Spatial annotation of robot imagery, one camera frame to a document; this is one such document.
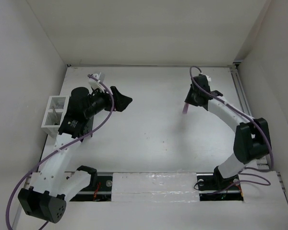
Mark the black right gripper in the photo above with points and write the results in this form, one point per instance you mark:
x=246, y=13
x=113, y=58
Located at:
x=188, y=99

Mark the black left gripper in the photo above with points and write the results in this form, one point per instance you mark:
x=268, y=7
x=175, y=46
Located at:
x=121, y=101

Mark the pink purple highlighter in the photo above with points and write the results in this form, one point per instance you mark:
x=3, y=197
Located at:
x=185, y=108

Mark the jar of paper clips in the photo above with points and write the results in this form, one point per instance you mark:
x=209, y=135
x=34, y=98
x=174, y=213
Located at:
x=58, y=105

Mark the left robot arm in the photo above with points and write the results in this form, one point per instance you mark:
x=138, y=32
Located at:
x=48, y=196

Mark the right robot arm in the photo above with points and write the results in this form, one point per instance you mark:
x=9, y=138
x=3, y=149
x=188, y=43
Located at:
x=252, y=139

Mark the black slotted container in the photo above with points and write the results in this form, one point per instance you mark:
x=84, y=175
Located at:
x=88, y=126

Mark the white slotted container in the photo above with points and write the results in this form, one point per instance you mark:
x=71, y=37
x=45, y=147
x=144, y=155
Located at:
x=48, y=125

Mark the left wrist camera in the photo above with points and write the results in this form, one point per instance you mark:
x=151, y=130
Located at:
x=95, y=81

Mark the aluminium rail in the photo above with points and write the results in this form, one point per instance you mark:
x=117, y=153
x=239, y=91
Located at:
x=245, y=107

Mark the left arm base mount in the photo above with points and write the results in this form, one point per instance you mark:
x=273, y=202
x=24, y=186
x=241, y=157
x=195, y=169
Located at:
x=101, y=191

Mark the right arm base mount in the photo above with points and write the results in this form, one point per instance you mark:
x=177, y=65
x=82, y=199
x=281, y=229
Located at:
x=212, y=188

